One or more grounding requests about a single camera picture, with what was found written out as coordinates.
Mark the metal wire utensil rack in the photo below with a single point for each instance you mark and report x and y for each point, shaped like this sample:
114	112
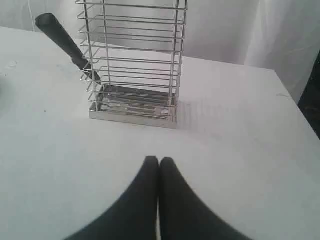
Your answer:
134	50

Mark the black handled knife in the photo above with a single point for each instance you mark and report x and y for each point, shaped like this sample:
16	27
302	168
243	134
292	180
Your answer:
52	28

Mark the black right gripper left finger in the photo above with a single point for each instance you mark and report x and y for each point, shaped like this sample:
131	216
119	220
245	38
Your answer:
134	215

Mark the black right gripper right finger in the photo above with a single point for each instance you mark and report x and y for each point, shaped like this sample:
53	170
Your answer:
183	215

